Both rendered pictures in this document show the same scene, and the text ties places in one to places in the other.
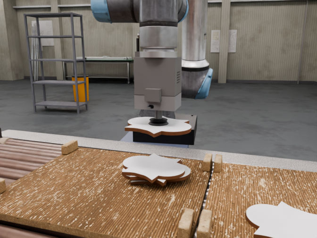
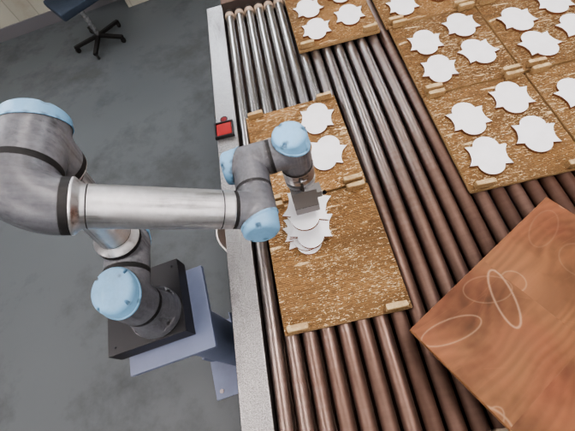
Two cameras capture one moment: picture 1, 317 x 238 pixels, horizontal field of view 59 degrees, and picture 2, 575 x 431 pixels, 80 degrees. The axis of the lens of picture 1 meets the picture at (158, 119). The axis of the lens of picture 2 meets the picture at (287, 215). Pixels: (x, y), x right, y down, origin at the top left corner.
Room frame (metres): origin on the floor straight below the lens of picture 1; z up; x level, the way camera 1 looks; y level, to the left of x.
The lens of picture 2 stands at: (0.72, 0.46, 1.90)
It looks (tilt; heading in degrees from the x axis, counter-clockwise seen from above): 61 degrees down; 261
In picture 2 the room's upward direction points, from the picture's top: 20 degrees counter-clockwise
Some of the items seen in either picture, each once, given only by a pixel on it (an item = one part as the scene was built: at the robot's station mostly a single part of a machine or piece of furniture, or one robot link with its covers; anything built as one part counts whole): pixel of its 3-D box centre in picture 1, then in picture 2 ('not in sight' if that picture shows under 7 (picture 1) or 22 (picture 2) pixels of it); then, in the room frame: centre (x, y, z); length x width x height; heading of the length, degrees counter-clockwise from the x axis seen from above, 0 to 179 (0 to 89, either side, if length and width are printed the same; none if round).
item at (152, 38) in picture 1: (157, 39); (298, 171); (0.58, 0.00, 1.24); 0.08 x 0.08 x 0.05
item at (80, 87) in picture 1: (80, 88); not in sight; (6.88, 1.90, 0.31); 0.41 x 0.39 x 0.62; 80
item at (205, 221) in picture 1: (204, 226); (352, 178); (0.39, -0.07, 0.95); 0.06 x 0.02 x 0.03; 164
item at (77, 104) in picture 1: (57, 64); not in sight; (5.71, 2.01, 0.94); 0.99 x 0.41 x 1.88; 78
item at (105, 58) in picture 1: (100, 69); not in sight; (10.99, 2.25, 0.50); 2.76 x 1.03 x 1.00; 80
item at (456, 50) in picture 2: not in sight; (450, 46); (-0.24, -0.38, 0.94); 0.41 x 0.35 x 0.04; 72
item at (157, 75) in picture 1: (155, 80); (306, 187); (0.57, 0.01, 1.16); 0.10 x 0.09 x 0.16; 164
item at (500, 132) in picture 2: not in sight; (499, 126); (-0.11, 0.01, 0.94); 0.41 x 0.35 x 0.04; 72
